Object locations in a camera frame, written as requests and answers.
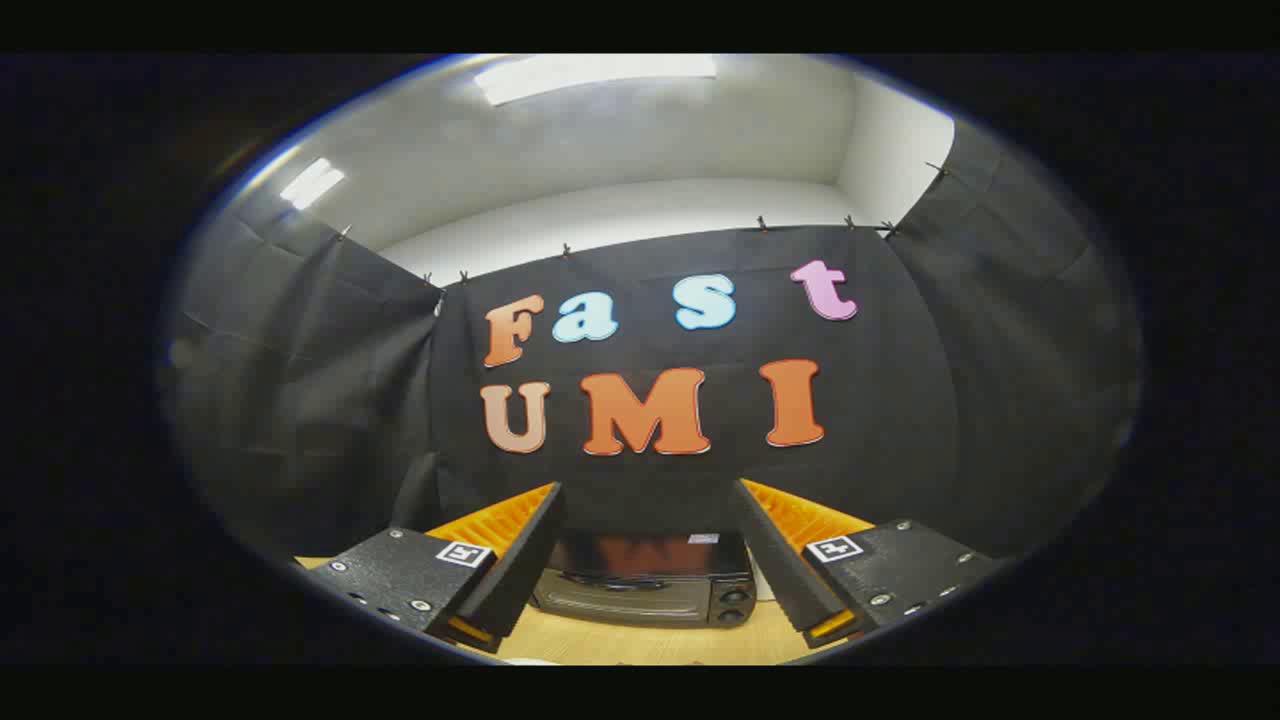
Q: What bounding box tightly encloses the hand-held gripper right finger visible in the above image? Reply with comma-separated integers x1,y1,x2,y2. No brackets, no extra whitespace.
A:
733,478,1006,649

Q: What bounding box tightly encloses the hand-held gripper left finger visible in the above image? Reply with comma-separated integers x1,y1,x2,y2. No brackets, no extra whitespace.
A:
295,482,567,656

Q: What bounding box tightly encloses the black backdrop cloth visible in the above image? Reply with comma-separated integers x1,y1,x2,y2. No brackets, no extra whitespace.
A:
165,120,1141,561

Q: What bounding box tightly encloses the black toaster oven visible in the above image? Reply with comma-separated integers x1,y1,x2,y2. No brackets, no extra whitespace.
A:
528,530,758,629

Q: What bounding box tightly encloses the long ceiling light panel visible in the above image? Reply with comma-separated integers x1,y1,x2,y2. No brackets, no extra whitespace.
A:
473,54,719,107

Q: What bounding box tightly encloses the small ceiling light panel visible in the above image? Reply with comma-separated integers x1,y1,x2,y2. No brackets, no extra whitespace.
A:
279,158,346,211

